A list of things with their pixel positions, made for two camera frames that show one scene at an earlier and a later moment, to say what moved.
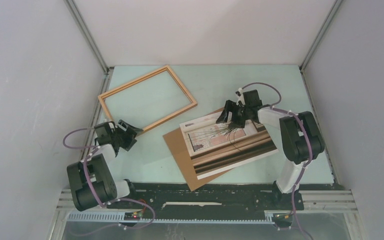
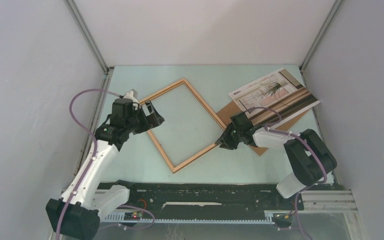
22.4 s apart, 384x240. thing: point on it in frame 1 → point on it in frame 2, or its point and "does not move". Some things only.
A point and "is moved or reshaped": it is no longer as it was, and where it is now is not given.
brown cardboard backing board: x=177 y=144 is moved or reshaped
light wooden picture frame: x=102 y=97 → x=211 y=111
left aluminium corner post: x=88 y=36 does not move
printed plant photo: x=214 y=147 → x=279 y=90
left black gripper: x=130 y=134 → x=153 y=120
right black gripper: x=231 y=106 → x=225 y=138
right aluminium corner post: x=317 y=39 does not move
